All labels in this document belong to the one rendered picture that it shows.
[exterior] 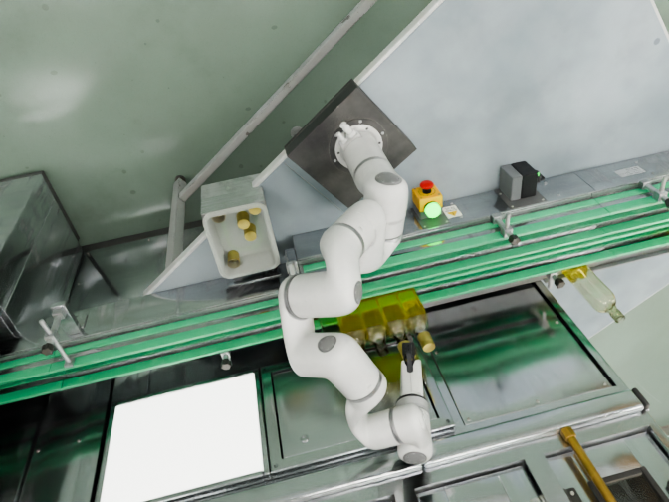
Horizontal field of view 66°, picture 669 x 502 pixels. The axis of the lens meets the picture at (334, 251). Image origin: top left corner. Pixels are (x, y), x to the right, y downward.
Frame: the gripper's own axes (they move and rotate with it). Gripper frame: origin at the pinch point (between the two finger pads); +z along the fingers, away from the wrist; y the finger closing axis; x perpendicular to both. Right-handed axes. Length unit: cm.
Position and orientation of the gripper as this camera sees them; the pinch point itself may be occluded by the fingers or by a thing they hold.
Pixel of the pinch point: (408, 354)
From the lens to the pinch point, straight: 137.1
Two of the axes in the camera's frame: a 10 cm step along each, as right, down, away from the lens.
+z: 0.6, -6.2, 7.8
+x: -9.9, 0.5, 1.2
